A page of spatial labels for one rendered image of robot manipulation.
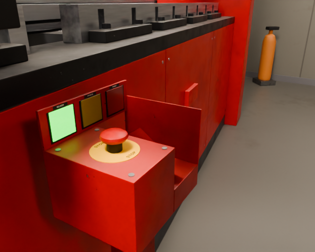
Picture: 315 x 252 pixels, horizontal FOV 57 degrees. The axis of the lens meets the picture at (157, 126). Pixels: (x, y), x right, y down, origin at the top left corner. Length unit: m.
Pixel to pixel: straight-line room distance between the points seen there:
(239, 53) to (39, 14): 1.68
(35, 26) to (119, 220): 0.79
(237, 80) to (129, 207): 2.14
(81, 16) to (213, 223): 1.09
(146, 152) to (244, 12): 2.05
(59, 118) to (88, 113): 0.06
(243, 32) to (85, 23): 1.72
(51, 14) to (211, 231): 1.12
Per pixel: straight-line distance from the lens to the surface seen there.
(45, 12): 1.09
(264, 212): 1.62
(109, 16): 0.92
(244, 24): 2.39
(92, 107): 0.49
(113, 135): 0.40
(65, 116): 0.45
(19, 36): 0.66
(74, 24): 0.81
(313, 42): 4.14
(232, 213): 1.57
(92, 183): 0.40
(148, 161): 0.39
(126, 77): 0.77
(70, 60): 0.58
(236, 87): 2.47
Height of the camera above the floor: 0.97
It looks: 23 degrees down
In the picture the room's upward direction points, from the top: straight up
